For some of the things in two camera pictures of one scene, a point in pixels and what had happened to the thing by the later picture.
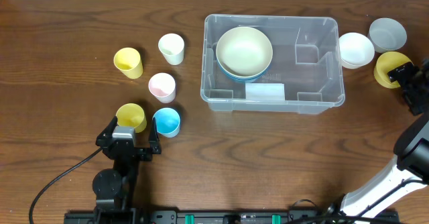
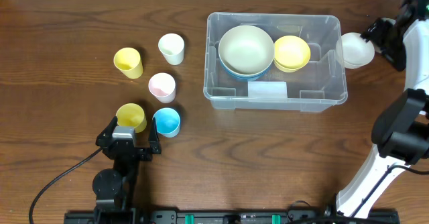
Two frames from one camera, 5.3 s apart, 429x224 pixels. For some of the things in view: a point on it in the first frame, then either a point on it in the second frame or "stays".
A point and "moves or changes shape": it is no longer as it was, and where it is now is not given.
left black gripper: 127,152 stays
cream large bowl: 244,51 stays
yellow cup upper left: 128,61 stays
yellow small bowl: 385,62 -> 291,53
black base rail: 230,216 stays
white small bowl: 355,49 stays
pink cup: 163,86 stays
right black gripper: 409,84 -> 385,43
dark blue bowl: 250,79 moves or changes shape
